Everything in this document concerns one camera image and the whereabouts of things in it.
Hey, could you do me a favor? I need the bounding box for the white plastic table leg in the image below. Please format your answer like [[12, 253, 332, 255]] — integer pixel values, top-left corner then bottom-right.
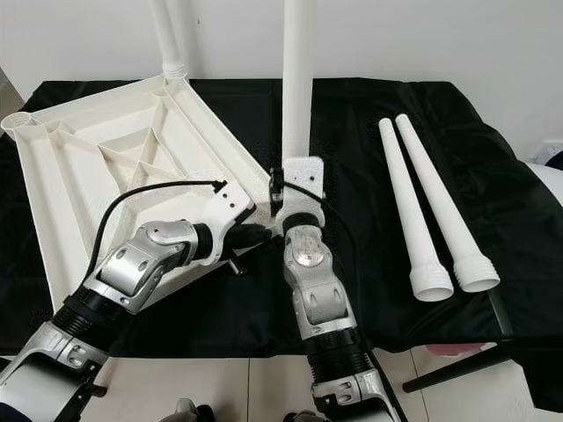
[[280, 0, 318, 164], [378, 116, 457, 303], [394, 112, 501, 295], [148, 0, 191, 83]]

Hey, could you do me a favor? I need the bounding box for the white plastic table top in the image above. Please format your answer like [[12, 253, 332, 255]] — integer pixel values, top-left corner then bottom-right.
[[0, 74, 274, 329]]

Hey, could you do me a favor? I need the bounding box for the black table cloth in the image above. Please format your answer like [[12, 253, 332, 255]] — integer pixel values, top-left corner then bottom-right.
[[0, 77, 563, 414]]

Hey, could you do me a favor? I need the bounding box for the grey left robot foot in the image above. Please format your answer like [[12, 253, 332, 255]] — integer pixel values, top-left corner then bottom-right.
[[180, 398, 213, 422]]

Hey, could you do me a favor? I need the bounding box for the pink slipper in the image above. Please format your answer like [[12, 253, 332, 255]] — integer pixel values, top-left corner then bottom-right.
[[427, 343, 490, 358]]

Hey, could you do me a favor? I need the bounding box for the white round object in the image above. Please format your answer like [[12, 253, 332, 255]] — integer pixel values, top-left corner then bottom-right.
[[523, 158, 563, 191]]

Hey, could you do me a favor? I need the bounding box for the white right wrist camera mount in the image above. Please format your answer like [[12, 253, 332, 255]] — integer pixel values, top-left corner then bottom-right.
[[273, 156, 327, 217]]

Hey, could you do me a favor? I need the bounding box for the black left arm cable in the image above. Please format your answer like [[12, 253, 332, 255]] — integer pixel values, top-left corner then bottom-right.
[[92, 179, 228, 284]]

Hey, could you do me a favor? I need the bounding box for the black metal table frame bar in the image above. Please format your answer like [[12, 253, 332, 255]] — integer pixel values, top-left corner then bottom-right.
[[400, 290, 563, 394]]

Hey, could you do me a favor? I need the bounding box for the white wall socket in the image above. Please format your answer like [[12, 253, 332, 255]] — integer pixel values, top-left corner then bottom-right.
[[541, 141, 563, 165]]

